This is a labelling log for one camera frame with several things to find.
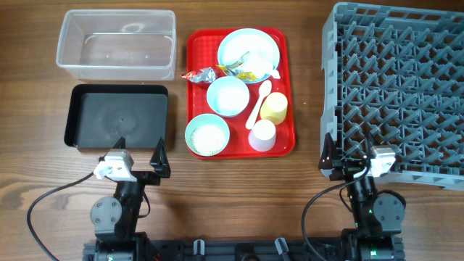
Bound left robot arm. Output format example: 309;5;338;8
83;137;171;261

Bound left black cable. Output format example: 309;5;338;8
26;171;96;261

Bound green bowl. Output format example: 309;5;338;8
185;113;230;157

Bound red silver snack wrapper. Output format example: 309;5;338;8
181;67;218;83

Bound black waste tray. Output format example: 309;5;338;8
64;84;168;149

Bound red serving tray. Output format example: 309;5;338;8
186;28;296;160

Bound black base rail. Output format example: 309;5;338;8
82;238;405;261

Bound clear plastic waste bin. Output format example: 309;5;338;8
56;9;177;82

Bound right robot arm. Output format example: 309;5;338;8
312;133;406;261

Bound grey dishwasher rack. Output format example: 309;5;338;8
320;2;463;191

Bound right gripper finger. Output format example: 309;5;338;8
318;133;343;170
365;133;376;159

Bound large light blue plate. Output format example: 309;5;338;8
217;28;280;83

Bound light blue bowl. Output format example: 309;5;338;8
206;76;250;117

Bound white rice grains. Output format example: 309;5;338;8
191;125;226;156

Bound yellow snack wrapper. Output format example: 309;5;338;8
217;62;257;81

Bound white tissue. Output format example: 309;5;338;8
240;51;281;80

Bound yellow plastic cup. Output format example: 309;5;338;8
260;92;288;125

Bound white plastic cup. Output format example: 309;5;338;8
248;120;276;152

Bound white plastic spoon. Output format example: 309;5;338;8
245;80;272;130

